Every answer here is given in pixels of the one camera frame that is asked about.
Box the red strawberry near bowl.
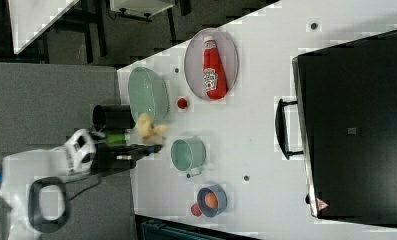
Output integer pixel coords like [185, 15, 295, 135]
[191, 203, 202, 217]

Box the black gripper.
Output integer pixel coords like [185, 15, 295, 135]
[90, 143, 162, 176]

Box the white side table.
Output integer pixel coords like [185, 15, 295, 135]
[8, 0, 80, 55]

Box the green mug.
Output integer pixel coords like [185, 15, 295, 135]
[171, 137, 206, 178]

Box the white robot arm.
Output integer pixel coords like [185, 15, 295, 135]
[0, 129, 162, 240]

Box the orange fruit in bowl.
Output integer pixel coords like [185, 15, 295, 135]
[205, 192, 218, 208]

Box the lilac round plate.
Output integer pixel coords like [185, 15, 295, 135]
[184, 28, 239, 101]

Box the blue bowl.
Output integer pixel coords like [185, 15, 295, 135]
[197, 184, 227, 218]

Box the black toaster oven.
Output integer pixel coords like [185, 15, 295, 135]
[291, 29, 397, 228]

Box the red ketchup bottle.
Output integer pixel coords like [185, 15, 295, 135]
[203, 36, 228, 100]

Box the yellow banana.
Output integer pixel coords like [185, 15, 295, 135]
[137, 113, 168, 141]

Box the green perforated colander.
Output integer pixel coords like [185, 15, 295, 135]
[128, 67, 169, 122]

